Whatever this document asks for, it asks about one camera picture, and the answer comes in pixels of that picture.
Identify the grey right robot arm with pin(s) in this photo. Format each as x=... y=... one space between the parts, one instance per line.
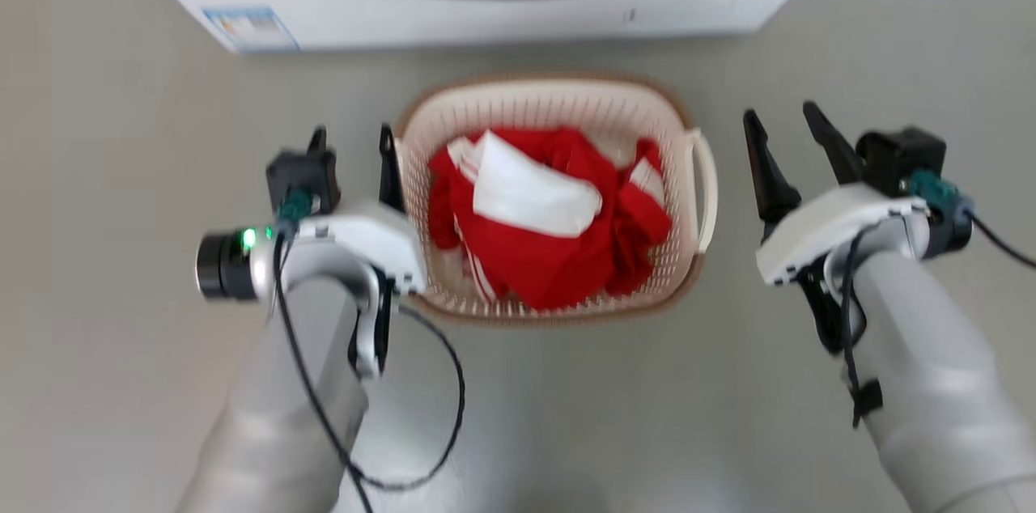
x=939 y=383

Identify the blue energy label sticker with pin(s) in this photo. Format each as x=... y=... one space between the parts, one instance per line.
x=251 y=29

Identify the round white filter cover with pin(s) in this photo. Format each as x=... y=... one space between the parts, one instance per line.
x=672 y=11

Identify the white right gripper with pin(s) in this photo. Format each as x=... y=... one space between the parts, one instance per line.
x=834 y=226

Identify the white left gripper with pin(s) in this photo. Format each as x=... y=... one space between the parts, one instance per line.
x=372 y=242

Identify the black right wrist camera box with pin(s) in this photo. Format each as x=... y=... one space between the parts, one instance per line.
x=898 y=157

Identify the cream perforated laundry basket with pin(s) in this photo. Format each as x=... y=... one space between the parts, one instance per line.
x=550 y=104

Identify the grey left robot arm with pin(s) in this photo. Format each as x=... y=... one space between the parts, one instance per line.
x=267 y=416

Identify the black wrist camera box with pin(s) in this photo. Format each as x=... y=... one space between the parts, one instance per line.
x=303 y=173
x=898 y=157

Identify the red garment with white stripes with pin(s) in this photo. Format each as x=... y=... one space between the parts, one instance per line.
x=542 y=266

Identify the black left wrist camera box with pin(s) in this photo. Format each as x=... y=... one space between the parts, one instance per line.
x=303 y=173

